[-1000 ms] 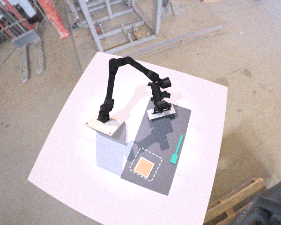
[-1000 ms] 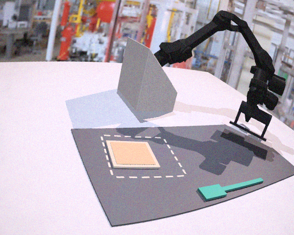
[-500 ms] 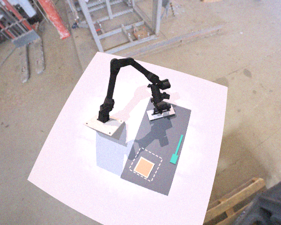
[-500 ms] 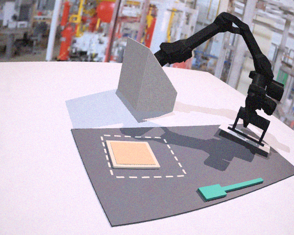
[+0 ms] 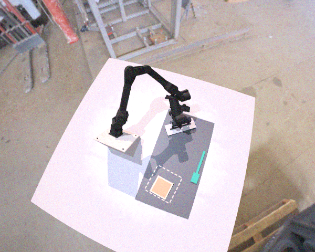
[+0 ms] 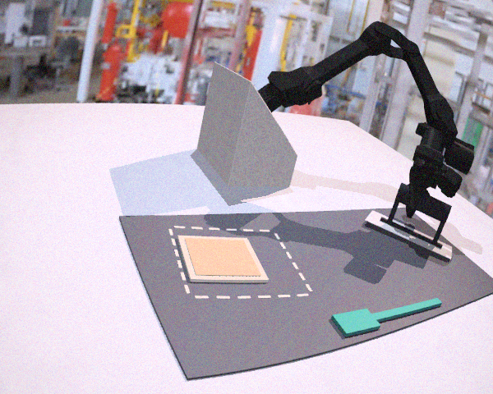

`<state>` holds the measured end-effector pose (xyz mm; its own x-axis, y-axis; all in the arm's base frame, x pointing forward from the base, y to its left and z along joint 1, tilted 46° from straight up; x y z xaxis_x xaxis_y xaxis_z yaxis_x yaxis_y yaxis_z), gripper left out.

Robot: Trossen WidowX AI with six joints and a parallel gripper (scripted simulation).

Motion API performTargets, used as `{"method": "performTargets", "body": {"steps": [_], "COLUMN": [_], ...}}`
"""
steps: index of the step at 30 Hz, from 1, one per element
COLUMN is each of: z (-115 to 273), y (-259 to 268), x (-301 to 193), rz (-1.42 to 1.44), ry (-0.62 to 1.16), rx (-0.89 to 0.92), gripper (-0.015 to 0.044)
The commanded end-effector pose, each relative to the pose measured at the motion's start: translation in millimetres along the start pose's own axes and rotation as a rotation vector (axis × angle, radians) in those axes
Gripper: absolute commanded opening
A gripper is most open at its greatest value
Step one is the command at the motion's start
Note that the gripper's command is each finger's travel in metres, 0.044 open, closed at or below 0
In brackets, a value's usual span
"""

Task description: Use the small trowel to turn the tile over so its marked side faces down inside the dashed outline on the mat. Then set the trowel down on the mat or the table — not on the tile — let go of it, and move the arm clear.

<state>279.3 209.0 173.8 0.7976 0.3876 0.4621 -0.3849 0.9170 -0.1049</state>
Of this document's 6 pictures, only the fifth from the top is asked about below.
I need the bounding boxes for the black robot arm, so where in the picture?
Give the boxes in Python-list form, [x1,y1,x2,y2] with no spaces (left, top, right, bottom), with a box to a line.
[108,65,191,138]

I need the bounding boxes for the peach square tile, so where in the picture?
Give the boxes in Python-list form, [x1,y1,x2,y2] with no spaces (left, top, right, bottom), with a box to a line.
[150,176,173,200]

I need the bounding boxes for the dark grey flat mat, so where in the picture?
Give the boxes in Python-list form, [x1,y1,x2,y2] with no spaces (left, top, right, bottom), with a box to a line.
[135,109,215,219]

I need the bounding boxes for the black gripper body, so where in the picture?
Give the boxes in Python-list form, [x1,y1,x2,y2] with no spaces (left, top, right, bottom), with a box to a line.
[169,104,187,123]

